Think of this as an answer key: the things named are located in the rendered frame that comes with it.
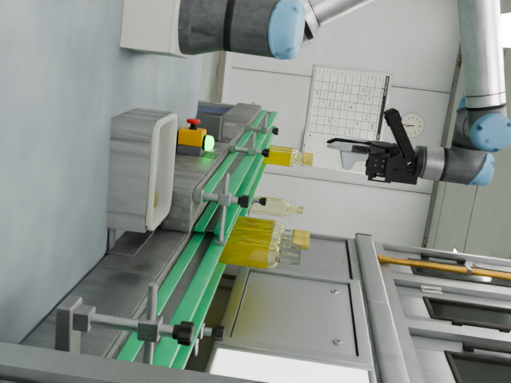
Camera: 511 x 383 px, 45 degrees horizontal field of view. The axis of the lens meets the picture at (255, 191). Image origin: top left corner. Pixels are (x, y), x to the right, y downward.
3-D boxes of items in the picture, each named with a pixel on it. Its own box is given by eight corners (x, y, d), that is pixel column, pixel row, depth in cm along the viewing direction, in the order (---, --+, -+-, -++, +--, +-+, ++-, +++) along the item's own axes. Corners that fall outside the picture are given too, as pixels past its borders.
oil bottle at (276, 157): (246, 161, 267) (312, 169, 265) (248, 148, 266) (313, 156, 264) (248, 159, 273) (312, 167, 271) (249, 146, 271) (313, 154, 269)
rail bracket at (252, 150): (226, 153, 197) (268, 158, 196) (228, 130, 195) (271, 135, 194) (228, 150, 200) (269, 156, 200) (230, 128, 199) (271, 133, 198)
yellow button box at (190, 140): (175, 153, 179) (200, 156, 179) (176, 127, 177) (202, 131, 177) (180, 148, 186) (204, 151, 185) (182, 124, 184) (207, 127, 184)
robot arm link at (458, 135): (506, 102, 128) (495, 155, 130) (491, 98, 138) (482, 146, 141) (467, 98, 128) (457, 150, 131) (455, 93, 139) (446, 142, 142)
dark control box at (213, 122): (193, 137, 206) (218, 140, 205) (195, 114, 204) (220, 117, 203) (198, 134, 214) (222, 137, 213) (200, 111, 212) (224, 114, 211)
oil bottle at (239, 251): (191, 259, 151) (277, 271, 150) (192, 237, 150) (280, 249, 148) (195, 251, 156) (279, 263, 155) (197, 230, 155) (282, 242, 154)
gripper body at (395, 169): (364, 180, 138) (419, 187, 137) (370, 142, 136) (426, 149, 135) (362, 172, 145) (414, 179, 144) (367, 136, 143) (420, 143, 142)
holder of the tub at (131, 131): (104, 254, 124) (142, 259, 124) (111, 117, 117) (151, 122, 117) (129, 228, 141) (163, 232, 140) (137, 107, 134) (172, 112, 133)
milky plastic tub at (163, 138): (107, 229, 123) (150, 235, 122) (113, 116, 117) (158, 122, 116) (133, 206, 139) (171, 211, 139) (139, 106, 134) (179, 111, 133)
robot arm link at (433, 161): (446, 150, 134) (439, 144, 142) (425, 147, 135) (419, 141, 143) (439, 184, 136) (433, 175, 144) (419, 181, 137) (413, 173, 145)
